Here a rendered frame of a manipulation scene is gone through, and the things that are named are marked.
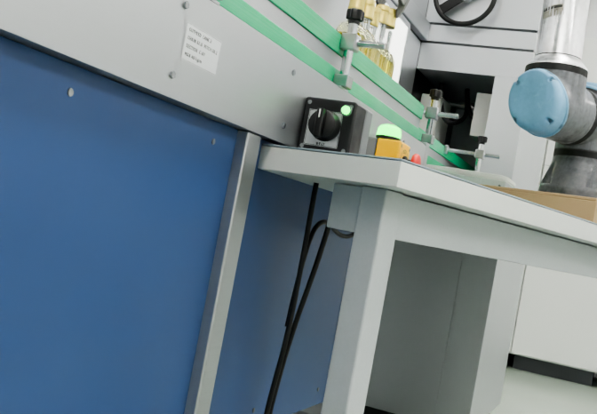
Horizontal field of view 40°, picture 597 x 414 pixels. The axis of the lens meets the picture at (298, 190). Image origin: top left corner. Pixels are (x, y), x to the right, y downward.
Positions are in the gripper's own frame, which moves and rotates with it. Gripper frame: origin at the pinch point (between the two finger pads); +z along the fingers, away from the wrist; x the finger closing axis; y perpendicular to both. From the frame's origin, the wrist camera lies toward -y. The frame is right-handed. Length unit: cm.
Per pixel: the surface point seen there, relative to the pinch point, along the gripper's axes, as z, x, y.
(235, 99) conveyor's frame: 40, 14, 98
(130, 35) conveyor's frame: 38, 13, 122
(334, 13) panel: 2.8, -12.1, 5.1
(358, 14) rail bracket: 18, 15, 63
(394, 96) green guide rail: 24.9, 13.2, 28.8
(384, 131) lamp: 35, 18, 48
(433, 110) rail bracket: 22.6, 15.3, 3.5
